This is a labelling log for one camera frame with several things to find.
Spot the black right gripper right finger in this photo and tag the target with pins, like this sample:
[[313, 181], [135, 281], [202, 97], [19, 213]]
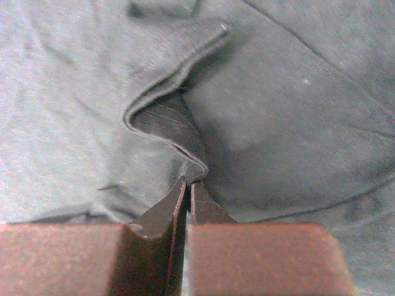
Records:
[[231, 258]]

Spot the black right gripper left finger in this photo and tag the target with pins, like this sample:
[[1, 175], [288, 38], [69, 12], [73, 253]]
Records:
[[144, 257]]

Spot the black t shirt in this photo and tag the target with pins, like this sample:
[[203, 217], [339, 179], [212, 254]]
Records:
[[284, 108]]

